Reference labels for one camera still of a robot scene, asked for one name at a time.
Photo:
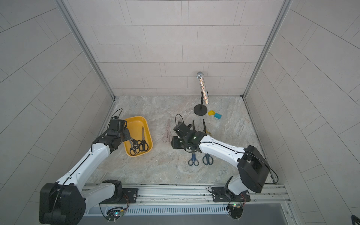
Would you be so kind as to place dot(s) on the dark grey handled scissors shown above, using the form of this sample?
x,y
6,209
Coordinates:
x,y
132,151

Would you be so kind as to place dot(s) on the right circuit board with wires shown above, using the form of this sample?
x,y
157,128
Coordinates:
x,y
235,210

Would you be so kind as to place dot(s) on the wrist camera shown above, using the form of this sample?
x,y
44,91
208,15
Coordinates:
x,y
182,128
116,127

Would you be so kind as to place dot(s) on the teal small block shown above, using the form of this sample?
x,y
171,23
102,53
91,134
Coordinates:
x,y
218,116

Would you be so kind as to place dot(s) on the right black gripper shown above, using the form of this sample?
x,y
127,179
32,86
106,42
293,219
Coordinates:
x,y
197,133

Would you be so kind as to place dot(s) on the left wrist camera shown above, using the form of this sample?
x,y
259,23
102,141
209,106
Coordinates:
x,y
116,127

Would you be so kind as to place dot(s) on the yellow small block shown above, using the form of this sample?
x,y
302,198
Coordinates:
x,y
211,112

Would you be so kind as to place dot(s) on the blue handled scissors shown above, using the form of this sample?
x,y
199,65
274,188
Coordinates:
x,y
207,159
193,161

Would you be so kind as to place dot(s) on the small grey scissors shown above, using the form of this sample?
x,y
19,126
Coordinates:
x,y
135,143

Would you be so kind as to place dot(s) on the pink scissors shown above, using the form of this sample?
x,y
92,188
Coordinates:
x,y
167,135

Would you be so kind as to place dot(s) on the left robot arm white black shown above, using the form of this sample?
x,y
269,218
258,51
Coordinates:
x,y
63,203

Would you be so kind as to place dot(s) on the aluminium mounting rail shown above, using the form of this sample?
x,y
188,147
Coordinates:
x,y
199,194

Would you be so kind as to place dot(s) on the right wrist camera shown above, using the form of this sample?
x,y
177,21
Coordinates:
x,y
182,128

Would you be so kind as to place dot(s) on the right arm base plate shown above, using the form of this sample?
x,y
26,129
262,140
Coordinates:
x,y
222,195

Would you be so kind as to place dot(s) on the yellow plastic storage box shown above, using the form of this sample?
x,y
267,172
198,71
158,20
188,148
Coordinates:
x,y
134,125

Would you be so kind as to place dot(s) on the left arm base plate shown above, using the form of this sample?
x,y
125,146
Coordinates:
x,y
127,195

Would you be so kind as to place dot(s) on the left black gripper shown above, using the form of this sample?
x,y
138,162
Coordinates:
x,y
127,135

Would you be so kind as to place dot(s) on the large black handled scissors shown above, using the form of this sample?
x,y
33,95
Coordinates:
x,y
143,146

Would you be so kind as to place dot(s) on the left circuit board with wires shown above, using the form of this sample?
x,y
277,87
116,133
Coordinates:
x,y
114,213

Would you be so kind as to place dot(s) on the yellow handled black scissors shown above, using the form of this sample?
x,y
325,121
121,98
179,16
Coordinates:
x,y
205,129

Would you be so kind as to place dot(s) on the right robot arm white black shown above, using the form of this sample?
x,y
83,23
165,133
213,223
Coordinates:
x,y
252,167

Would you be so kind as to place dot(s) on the glitter microphone with silver head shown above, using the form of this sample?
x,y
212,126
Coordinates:
x,y
200,77

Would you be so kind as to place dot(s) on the circuit board with wires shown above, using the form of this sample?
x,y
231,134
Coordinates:
x,y
114,213
235,210

